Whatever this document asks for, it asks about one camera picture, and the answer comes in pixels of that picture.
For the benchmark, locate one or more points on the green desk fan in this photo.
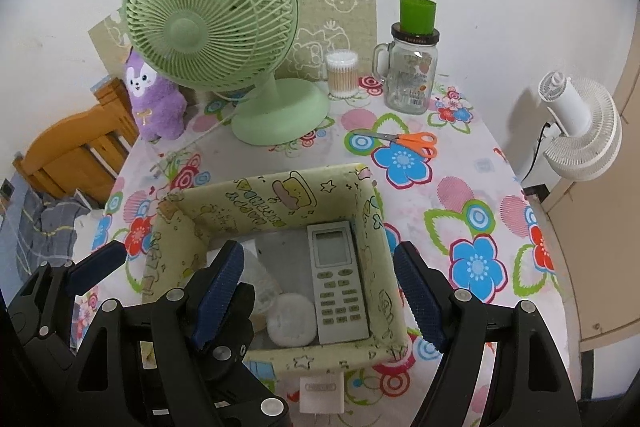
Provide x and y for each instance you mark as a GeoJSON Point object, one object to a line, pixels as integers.
{"type": "Point", "coordinates": [200, 22]}

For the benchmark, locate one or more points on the white power adapter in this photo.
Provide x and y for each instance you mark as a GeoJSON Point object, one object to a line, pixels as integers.
{"type": "Point", "coordinates": [321, 394]}

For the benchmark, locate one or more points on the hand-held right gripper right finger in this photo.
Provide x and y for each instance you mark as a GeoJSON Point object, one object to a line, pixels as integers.
{"type": "Point", "coordinates": [420, 297]}

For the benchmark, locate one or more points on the floral tablecloth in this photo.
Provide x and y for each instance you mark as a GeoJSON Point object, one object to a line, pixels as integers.
{"type": "Point", "coordinates": [465, 202]}

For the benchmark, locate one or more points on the beige cabinet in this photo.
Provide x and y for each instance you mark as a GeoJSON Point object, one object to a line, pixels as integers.
{"type": "Point", "coordinates": [605, 232]}

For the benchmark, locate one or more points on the wooden chair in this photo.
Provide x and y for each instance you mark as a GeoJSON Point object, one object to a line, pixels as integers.
{"type": "Point", "coordinates": [65, 152]}

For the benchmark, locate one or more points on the green plastic cup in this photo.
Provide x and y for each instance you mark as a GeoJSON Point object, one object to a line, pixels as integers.
{"type": "Point", "coordinates": [417, 14]}

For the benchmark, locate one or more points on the white air conditioner remote control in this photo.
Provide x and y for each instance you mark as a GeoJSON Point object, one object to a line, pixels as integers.
{"type": "Point", "coordinates": [337, 287]}

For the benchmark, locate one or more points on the pale green printed storage box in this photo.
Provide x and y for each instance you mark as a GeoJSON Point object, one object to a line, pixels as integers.
{"type": "Point", "coordinates": [280, 197]}

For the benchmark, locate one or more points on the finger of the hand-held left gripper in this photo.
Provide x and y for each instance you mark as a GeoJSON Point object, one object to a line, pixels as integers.
{"type": "Point", "coordinates": [97, 264]}
{"type": "Point", "coordinates": [245, 387]}

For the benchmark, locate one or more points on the grey checked clothes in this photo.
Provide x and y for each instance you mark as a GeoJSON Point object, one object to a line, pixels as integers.
{"type": "Point", "coordinates": [55, 227]}

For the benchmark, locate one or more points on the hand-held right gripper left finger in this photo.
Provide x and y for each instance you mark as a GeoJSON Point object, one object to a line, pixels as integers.
{"type": "Point", "coordinates": [220, 292]}

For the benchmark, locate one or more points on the white clip fan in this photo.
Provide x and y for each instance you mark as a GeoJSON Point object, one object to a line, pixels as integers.
{"type": "Point", "coordinates": [585, 127]}

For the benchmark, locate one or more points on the glass jar mug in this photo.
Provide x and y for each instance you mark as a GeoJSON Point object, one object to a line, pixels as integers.
{"type": "Point", "coordinates": [410, 77]}

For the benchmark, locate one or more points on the clear cotton swab container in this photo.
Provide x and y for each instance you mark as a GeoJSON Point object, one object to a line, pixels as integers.
{"type": "Point", "coordinates": [342, 74]}

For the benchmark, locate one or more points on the beige printed wall cloth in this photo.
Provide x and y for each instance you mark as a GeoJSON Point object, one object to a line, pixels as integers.
{"type": "Point", "coordinates": [340, 7]}

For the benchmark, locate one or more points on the purple plush toy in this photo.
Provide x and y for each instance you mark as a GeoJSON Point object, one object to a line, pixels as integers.
{"type": "Point", "coordinates": [155, 107]}

